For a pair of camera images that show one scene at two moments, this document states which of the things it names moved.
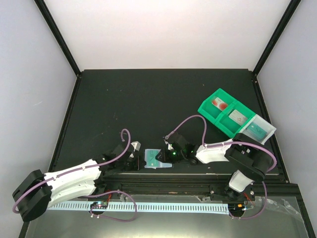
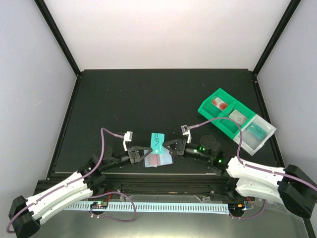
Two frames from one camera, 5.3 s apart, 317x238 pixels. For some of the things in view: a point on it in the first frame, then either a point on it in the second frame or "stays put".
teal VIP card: [256, 131] stays put
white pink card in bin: [237, 117] stays put
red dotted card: [220, 104] stays put
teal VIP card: [151, 160] → [157, 141]
